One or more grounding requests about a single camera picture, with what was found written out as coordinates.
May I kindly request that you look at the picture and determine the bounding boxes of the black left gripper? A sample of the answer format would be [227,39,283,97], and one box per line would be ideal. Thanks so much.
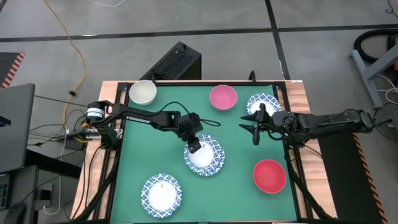
[178,112,205,155]

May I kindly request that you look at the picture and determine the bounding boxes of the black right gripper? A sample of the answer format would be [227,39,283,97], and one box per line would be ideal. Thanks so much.
[238,103,295,146]

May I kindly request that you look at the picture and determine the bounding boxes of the blue patterned white plate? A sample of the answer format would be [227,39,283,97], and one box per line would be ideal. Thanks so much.
[140,173,183,218]
[246,92,282,116]
[183,133,226,177]

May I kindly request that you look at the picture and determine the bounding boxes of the pink bowl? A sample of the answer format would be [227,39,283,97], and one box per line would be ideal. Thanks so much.
[209,84,239,111]

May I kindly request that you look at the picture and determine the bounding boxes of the red bowl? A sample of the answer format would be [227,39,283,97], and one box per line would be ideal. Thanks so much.
[252,159,287,194]

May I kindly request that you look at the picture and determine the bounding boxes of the white bowl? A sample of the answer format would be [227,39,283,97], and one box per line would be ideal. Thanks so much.
[129,80,158,106]

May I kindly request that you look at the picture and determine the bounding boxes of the green table mat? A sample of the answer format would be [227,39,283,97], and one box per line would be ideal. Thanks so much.
[110,84,299,222]

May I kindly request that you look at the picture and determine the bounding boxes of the black speaker box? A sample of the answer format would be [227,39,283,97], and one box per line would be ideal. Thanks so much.
[139,41,202,81]

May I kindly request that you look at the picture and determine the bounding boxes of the wooden table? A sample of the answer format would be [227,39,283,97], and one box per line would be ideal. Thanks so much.
[70,80,338,223]

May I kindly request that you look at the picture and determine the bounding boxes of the long black orange-striped mat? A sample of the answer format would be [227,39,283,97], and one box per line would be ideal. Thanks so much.
[313,119,389,224]

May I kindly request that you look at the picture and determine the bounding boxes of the black power supply box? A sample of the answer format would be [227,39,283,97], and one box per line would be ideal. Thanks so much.
[60,136,86,152]

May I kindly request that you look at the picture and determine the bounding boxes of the grey metal stand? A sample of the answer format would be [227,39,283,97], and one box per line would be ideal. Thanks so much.
[349,43,398,109]

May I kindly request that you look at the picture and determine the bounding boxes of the black desk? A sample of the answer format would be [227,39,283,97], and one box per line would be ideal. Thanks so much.
[0,149,82,224]

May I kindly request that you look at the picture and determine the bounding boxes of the grey power adapter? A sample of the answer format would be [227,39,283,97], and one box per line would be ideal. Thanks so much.
[34,183,54,211]

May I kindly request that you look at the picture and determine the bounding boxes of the grey laptop lid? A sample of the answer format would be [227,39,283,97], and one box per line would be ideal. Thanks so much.
[0,83,35,174]

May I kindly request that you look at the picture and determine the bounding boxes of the black computer mouse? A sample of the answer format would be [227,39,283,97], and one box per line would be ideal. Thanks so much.
[3,202,27,224]

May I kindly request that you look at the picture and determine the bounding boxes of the black orange-striped floor mat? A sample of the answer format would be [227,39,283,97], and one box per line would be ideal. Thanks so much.
[0,52,25,90]

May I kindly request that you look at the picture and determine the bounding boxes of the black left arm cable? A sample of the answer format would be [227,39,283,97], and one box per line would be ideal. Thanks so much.
[160,101,222,128]

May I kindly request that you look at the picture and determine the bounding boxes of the black metal table frame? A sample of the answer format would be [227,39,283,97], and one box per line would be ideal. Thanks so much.
[74,80,335,224]

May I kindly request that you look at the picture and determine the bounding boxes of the black vacuum hose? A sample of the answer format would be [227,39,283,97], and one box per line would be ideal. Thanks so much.
[353,28,398,65]

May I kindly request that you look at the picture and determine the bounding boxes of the white floor cables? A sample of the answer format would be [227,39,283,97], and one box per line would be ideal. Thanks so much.
[377,74,398,105]

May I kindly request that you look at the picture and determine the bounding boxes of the white cable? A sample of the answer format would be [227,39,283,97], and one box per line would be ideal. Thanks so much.
[42,127,70,216]

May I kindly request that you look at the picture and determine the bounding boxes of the yellow floor cable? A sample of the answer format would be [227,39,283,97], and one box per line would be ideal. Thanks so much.
[43,0,86,129]

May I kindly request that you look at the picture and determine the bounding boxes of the thin black cable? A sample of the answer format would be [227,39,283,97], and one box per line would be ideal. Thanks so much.
[34,95,90,108]

